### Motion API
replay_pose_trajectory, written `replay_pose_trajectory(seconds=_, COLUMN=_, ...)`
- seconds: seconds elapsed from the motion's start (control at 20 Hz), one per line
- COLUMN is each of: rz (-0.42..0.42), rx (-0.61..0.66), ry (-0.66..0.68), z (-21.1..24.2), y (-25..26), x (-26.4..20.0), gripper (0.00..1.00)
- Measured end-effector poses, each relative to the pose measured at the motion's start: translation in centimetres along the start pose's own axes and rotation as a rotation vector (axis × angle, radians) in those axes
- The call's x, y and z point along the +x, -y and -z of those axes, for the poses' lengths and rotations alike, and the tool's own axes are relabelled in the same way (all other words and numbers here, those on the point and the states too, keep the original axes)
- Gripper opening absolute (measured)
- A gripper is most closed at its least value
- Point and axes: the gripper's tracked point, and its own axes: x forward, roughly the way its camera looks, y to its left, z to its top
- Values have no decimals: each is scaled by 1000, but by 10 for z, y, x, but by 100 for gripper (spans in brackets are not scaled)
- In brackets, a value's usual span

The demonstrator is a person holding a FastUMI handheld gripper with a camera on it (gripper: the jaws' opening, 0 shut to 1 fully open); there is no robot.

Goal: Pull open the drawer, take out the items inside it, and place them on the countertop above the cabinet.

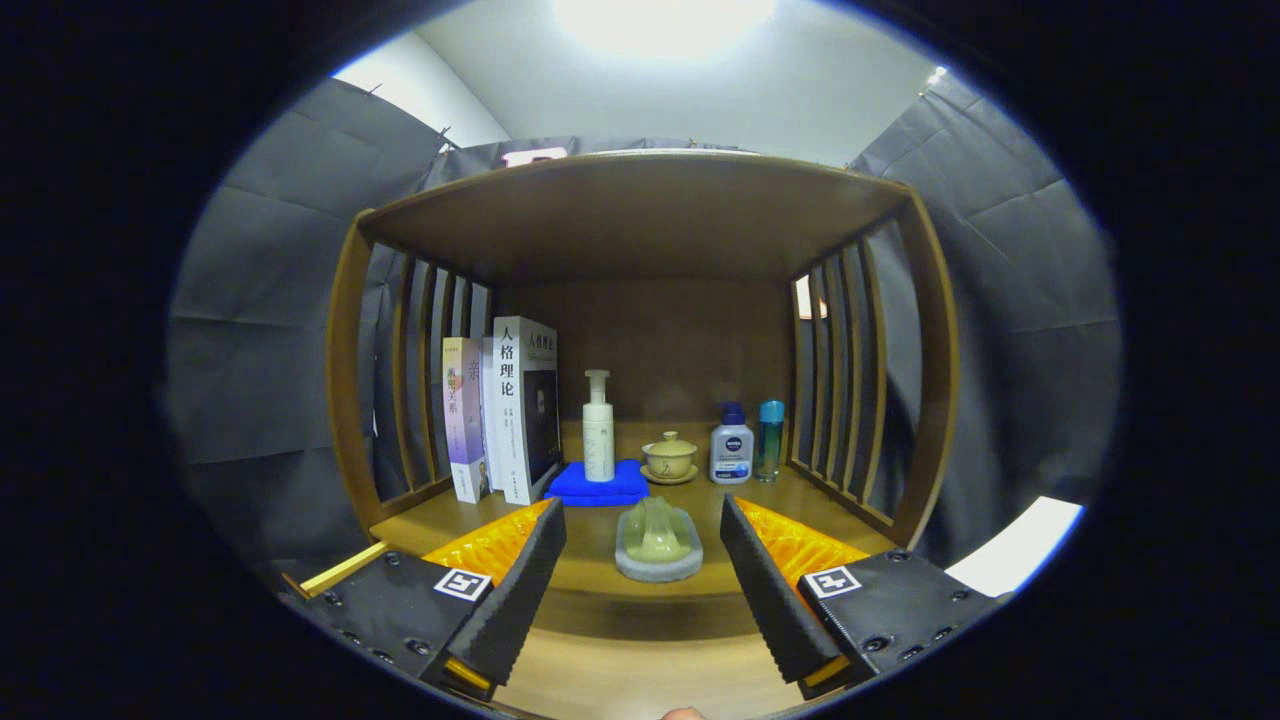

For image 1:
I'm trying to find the black backdrop cloth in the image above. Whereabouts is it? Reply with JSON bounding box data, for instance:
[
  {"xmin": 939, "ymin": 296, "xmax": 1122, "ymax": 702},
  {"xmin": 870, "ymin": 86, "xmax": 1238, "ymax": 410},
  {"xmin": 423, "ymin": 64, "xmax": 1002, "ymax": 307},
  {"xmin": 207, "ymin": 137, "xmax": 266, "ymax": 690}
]
[{"xmin": 165, "ymin": 70, "xmax": 1121, "ymax": 581}]

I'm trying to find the white pump bottle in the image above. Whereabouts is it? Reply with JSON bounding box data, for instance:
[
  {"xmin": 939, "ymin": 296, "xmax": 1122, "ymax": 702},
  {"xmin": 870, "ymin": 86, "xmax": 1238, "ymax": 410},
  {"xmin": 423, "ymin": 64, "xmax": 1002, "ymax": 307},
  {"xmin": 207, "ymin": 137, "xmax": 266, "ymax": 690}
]
[{"xmin": 582, "ymin": 369, "xmax": 616, "ymax": 483}]

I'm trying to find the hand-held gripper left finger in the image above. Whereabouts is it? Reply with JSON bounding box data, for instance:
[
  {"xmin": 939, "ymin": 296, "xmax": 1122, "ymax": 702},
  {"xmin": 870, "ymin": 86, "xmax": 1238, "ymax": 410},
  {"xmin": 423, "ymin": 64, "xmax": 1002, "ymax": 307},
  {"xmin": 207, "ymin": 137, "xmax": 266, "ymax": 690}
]
[{"xmin": 300, "ymin": 497, "xmax": 569, "ymax": 701}]

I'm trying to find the wooden countertop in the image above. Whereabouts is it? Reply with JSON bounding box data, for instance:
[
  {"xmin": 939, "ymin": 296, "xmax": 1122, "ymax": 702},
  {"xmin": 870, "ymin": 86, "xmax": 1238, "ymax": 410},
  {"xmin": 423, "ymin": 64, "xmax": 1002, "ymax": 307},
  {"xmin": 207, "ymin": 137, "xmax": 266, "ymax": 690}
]
[{"xmin": 368, "ymin": 420, "xmax": 901, "ymax": 641}]

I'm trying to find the purple book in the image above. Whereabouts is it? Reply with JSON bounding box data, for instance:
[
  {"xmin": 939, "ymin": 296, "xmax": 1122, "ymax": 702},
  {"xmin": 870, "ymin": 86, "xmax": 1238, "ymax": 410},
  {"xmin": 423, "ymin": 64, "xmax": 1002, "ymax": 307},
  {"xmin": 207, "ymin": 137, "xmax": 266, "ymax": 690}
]
[{"xmin": 442, "ymin": 336, "xmax": 491, "ymax": 504}]

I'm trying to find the beige lidded teacup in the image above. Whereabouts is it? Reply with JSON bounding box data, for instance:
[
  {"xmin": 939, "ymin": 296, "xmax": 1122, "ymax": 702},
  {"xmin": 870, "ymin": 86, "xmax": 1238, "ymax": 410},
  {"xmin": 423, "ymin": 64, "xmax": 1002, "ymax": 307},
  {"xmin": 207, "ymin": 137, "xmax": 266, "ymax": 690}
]
[{"xmin": 640, "ymin": 431, "xmax": 700, "ymax": 486}]

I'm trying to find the white bottle with blue cap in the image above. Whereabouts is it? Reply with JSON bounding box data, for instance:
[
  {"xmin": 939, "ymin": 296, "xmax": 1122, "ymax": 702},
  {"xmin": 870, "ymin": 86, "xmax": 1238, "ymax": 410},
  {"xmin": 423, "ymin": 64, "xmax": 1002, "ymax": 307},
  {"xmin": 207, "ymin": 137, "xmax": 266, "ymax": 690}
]
[{"xmin": 709, "ymin": 402, "xmax": 755, "ymax": 485}]

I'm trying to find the thin white book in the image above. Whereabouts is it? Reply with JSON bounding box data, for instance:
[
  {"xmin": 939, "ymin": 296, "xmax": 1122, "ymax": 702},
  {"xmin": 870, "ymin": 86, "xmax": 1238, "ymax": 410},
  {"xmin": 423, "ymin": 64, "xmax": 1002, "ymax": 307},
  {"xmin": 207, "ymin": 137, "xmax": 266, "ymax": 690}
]
[{"xmin": 480, "ymin": 335, "xmax": 506, "ymax": 493}]

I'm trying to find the teal bottle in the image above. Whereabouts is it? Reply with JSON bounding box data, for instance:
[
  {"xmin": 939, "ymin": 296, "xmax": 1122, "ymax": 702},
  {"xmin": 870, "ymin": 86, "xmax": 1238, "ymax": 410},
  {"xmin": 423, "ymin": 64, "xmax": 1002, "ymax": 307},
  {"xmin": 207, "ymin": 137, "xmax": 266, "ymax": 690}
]
[{"xmin": 755, "ymin": 400, "xmax": 787, "ymax": 483}]

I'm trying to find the white table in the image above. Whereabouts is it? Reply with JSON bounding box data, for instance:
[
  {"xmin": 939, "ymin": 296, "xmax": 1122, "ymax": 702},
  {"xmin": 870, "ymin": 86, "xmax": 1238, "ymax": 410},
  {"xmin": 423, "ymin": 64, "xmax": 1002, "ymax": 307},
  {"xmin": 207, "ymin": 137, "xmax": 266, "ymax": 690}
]
[{"xmin": 945, "ymin": 496, "xmax": 1086, "ymax": 598}]

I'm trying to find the wooden cabinet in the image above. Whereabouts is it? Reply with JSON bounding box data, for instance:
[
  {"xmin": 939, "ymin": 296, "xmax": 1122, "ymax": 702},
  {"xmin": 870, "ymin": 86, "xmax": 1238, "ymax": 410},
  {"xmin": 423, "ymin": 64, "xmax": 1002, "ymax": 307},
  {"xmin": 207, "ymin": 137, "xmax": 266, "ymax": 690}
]
[{"xmin": 325, "ymin": 150, "xmax": 961, "ymax": 720}]

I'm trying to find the green handled sponge scrubber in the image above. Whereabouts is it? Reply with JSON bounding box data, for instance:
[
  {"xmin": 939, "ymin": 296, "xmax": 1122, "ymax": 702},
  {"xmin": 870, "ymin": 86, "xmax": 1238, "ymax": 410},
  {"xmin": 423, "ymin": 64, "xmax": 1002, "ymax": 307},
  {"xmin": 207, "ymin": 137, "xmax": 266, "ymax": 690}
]
[{"xmin": 614, "ymin": 496, "xmax": 704, "ymax": 584}]

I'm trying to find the blue folded cloth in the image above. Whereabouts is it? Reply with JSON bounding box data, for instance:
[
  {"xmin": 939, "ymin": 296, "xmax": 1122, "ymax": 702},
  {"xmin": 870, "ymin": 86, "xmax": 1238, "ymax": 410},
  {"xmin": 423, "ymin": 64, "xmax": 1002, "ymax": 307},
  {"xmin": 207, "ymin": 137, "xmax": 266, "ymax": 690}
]
[{"xmin": 545, "ymin": 459, "xmax": 651, "ymax": 508}]

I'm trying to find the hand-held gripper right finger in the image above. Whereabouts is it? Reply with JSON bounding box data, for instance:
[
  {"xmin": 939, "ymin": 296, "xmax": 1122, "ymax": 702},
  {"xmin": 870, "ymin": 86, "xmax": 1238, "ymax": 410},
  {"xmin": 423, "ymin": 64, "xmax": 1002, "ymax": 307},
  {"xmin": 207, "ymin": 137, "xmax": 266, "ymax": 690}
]
[{"xmin": 720, "ymin": 494, "xmax": 1011, "ymax": 701}]

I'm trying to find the large white and black book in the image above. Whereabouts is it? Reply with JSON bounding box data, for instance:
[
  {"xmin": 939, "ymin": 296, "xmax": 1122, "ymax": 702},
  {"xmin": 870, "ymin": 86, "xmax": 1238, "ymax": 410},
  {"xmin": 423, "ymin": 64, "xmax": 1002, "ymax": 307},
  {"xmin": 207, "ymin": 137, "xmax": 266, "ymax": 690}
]
[{"xmin": 492, "ymin": 315, "xmax": 563, "ymax": 507}]

